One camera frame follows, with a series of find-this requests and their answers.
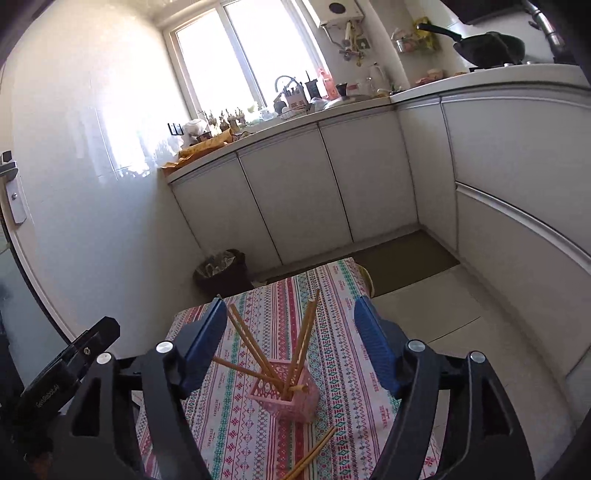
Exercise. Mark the white kitchen countertop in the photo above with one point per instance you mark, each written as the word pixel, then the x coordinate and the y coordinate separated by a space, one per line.
pixel 508 76

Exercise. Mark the wall socket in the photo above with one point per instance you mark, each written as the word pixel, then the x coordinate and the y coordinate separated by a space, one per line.
pixel 364 43

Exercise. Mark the steel faucet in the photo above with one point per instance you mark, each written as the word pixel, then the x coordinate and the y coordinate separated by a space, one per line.
pixel 278 83

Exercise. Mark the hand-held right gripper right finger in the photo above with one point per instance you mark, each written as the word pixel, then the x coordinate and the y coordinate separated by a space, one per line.
pixel 378 346

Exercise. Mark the yellow packet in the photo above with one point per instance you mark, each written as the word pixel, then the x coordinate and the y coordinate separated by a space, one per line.
pixel 427 39

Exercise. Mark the yellow stool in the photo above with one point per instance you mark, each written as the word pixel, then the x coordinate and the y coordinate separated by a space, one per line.
pixel 367 279

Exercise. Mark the pink plastic basket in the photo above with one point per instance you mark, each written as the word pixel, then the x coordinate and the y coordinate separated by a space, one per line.
pixel 295 408

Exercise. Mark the white water heater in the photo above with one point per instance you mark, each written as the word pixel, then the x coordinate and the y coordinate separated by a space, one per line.
pixel 337 11

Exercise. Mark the white base cabinets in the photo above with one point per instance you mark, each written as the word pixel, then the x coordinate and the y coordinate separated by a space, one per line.
pixel 295 184

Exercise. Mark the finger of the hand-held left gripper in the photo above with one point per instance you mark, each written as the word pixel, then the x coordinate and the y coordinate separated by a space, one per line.
pixel 97 337

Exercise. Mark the black frying pan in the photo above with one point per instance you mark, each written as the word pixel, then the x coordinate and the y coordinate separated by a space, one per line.
pixel 494 48

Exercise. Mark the knife block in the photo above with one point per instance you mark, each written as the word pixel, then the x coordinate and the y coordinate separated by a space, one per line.
pixel 295 96

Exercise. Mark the black utensil holder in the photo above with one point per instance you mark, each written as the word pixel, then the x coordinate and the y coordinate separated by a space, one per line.
pixel 312 87

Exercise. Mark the dark trash bin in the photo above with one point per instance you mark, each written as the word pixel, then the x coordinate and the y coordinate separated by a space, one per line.
pixel 226 281

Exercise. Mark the light wooden chopstick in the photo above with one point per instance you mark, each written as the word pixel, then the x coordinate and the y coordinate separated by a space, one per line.
pixel 240 369
pixel 301 350
pixel 259 353
pixel 300 466
pixel 318 445
pixel 309 332
pixel 251 341

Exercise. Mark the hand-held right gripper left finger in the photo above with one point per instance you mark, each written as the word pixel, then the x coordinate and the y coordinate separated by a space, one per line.
pixel 203 346

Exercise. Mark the row of small bottles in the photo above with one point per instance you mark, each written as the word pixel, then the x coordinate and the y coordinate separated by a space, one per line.
pixel 221 119

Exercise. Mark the red bottle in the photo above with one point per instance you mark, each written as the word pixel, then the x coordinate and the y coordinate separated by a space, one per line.
pixel 326 85

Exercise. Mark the yellow cloth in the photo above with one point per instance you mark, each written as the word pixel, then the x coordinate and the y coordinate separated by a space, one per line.
pixel 198 150

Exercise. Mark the black cup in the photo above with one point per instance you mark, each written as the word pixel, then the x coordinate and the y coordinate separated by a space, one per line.
pixel 342 88

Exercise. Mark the kitchen window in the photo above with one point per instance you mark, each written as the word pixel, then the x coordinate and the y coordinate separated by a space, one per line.
pixel 240 55

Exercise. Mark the olive floor mat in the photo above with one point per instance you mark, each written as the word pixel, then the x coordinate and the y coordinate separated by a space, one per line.
pixel 406 263

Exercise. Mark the white plastic bag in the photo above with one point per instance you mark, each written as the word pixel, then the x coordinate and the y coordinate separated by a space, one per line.
pixel 194 128

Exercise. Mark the patterned tablecloth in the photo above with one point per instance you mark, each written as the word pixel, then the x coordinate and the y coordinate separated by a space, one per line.
pixel 351 415

